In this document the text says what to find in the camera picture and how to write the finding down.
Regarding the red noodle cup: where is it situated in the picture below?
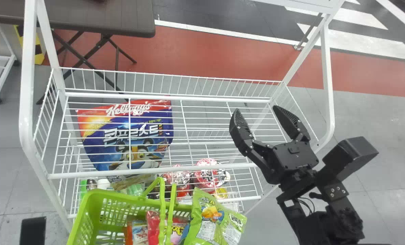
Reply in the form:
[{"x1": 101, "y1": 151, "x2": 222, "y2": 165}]
[
  {"x1": 163, "y1": 164, "x2": 193, "y2": 200},
  {"x1": 193, "y1": 158, "x2": 231, "y2": 193}
]

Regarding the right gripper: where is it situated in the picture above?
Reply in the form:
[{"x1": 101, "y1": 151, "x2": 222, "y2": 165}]
[{"x1": 229, "y1": 105, "x2": 320, "y2": 192}]

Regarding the green basket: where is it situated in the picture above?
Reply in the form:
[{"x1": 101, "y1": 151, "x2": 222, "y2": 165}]
[{"x1": 66, "y1": 177, "x2": 203, "y2": 245}]

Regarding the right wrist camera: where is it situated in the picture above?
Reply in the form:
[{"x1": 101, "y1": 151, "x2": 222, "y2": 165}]
[{"x1": 315, "y1": 136, "x2": 380, "y2": 202}]

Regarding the red snack packet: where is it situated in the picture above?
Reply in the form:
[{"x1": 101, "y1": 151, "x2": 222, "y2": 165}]
[{"x1": 146, "y1": 210, "x2": 189, "y2": 245}]

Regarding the yellow black striped post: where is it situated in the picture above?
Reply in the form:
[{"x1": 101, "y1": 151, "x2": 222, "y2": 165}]
[{"x1": 13, "y1": 25, "x2": 46, "y2": 65}]

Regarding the blue cereal bag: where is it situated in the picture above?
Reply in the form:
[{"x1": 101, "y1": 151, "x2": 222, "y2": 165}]
[{"x1": 75, "y1": 99, "x2": 174, "y2": 172}]

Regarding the orange snack packet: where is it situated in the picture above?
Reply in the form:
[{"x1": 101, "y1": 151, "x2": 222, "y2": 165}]
[{"x1": 122, "y1": 220, "x2": 149, "y2": 245}]

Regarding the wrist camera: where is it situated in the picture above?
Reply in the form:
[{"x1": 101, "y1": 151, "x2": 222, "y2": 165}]
[
  {"x1": 19, "y1": 216, "x2": 47, "y2": 245},
  {"x1": 315, "y1": 136, "x2": 380, "y2": 202}
]

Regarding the green snack packet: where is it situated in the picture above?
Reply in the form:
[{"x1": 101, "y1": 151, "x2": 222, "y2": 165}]
[{"x1": 183, "y1": 187, "x2": 248, "y2": 245}]

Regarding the white shelf trolley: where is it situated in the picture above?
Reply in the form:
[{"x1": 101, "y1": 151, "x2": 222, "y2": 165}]
[{"x1": 0, "y1": 20, "x2": 18, "y2": 104}]

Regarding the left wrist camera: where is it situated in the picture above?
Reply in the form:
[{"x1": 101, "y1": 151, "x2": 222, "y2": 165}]
[{"x1": 19, "y1": 216, "x2": 47, "y2": 245}]

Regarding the white wire rack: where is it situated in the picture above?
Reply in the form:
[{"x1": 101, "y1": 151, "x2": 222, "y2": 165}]
[{"x1": 18, "y1": 0, "x2": 346, "y2": 233}]

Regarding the green bottle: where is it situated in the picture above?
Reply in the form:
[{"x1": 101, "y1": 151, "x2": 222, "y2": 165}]
[{"x1": 80, "y1": 179, "x2": 98, "y2": 202}]

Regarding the dark folding side table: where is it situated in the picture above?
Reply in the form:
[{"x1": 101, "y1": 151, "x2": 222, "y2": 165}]
[{"x1": 0, "y1": 0, "x2": 156, "y2": 105}]

